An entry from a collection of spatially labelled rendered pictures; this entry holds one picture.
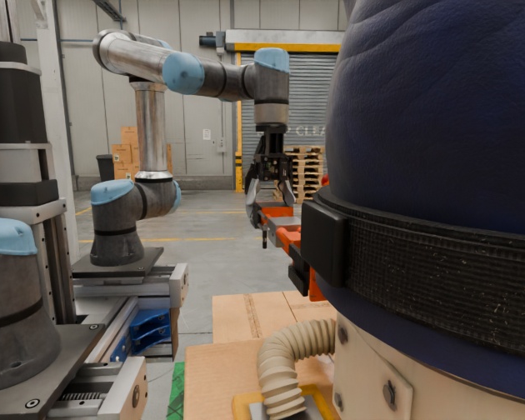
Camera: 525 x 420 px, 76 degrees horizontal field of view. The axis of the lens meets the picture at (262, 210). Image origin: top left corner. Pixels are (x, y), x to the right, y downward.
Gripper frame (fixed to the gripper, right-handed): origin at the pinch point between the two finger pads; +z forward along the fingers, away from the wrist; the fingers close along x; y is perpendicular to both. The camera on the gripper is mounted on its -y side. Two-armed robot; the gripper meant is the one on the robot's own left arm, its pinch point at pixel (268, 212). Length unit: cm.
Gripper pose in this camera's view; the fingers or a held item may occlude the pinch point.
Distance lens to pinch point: 80.3
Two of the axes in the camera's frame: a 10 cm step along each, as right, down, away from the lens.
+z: 0.0, 9.8, 2.0
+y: 2.1, 2.0, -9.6
